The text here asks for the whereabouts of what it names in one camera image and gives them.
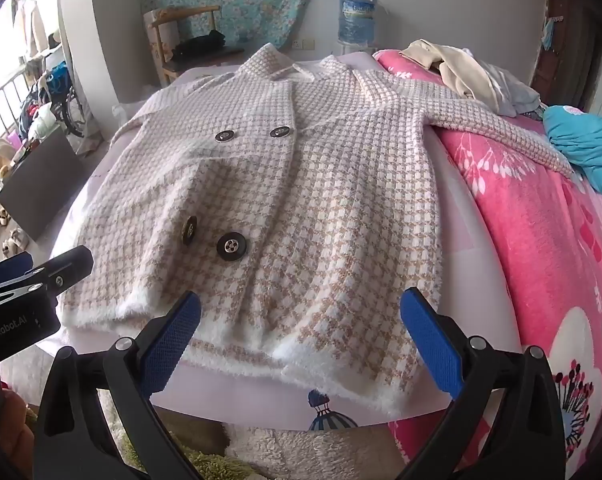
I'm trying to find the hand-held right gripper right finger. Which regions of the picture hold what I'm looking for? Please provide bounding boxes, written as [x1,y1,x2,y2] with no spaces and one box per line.
[396,287,567,480]

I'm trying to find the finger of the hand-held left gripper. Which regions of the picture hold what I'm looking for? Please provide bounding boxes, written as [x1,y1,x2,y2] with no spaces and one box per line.
[25,246,94,307]
[0,252,34,287]

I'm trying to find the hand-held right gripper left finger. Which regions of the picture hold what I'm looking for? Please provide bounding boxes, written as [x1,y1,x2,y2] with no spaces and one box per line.
[33,290,203,480]

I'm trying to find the beige white houndstooth coat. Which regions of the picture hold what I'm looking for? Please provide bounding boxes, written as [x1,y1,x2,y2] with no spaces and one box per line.
[61,42,574,418]

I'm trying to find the hanging beige clothes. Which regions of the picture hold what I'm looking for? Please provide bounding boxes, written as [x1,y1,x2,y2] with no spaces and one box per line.
[11,0,64,56]

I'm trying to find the black clothes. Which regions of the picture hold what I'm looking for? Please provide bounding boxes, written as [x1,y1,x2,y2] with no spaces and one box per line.
[173,30,227,58]

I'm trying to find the dark cabinet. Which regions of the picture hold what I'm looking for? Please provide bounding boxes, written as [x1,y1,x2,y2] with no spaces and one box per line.
[0,127,84,233]

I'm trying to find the green plush toy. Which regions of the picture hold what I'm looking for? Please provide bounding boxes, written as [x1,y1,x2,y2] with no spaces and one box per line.
[116,430,242,480]

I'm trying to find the pink floral blanket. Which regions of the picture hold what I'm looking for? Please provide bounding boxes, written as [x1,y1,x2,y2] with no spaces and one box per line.
[373,49,602,480]

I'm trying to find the lilac printed bed sheet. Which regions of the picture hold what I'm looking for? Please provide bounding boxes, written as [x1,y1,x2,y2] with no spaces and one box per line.
[46,52,527,433]

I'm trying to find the wheelchair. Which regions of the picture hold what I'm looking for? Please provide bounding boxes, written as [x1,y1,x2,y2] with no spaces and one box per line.
[46,62,89,138]

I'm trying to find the metal railing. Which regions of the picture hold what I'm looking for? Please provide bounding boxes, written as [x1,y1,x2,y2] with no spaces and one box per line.
[0,77,36,186]

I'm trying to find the teal garment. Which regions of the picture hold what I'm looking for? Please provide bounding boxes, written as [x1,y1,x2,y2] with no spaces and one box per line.
[544,105,602,211]

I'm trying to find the pale grey-blue garment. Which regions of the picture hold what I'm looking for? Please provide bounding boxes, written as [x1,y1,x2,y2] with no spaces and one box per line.
[474,57,544,116]

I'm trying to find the wooden chair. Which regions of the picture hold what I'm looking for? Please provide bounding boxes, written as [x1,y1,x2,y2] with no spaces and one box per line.
[143,5,247,86]

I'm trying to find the beige garment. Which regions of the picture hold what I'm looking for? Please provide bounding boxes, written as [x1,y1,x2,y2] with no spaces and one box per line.
[401,39,502,111]

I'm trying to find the blue water bottle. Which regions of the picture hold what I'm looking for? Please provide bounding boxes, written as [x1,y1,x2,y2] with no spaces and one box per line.
[337,0,379,53]

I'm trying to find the brown wooden door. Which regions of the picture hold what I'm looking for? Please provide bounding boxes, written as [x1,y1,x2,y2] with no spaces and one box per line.
[531,0,602,111]

